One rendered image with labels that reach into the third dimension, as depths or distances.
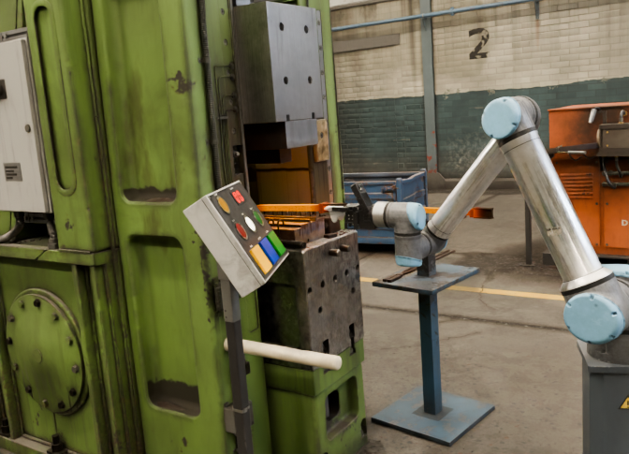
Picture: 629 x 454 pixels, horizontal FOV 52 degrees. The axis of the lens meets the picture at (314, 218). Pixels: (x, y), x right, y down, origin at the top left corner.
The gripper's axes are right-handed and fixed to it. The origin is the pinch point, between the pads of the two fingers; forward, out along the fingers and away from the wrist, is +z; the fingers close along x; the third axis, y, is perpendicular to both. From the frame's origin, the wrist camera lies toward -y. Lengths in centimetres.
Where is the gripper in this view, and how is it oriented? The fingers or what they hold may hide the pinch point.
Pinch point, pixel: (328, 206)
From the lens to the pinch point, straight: 237.9
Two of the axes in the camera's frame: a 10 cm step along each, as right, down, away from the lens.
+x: 5.5, -1.8, 8.1
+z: -8.3, -0.4, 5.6
